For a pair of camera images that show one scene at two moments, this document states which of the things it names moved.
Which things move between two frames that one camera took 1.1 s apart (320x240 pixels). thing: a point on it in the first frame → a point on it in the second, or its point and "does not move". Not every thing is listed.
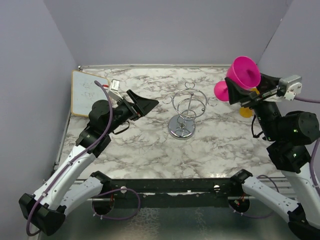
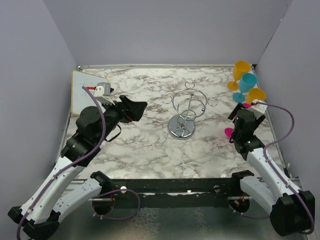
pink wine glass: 244,70 → 229,131
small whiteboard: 85,91 does not move
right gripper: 236,92 → 239,107
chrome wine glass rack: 188,103 does not move
